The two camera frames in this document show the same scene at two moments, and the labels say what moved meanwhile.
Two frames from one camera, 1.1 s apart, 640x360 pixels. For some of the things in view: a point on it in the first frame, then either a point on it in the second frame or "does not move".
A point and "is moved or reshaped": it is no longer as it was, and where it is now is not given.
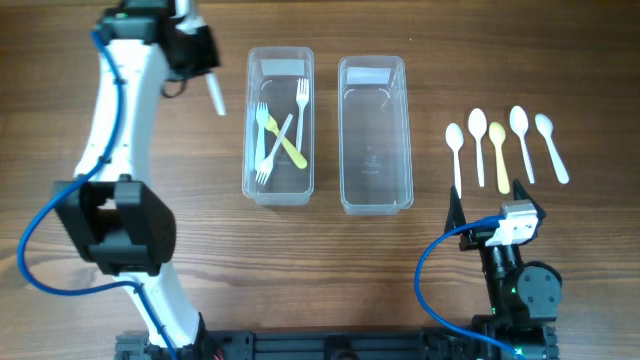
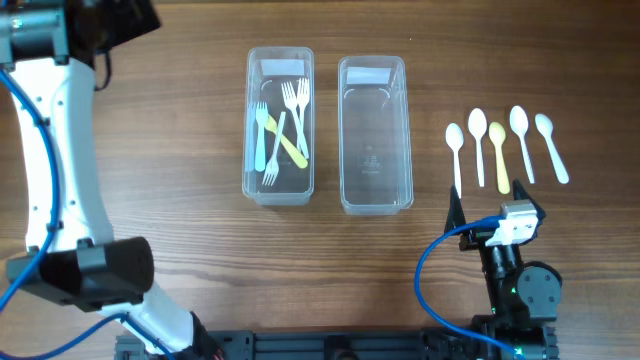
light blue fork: (261, 121) does not move
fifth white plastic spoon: (545, 125) does not move
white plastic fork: (216, 93) to (291, 99)
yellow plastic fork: (292, 152) does not move
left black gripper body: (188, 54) to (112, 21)
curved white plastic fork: (302, 91) does not move
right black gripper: (480, 238) does not move
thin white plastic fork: (264, 170) is moved or reshaped
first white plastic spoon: (454, 137) does not move
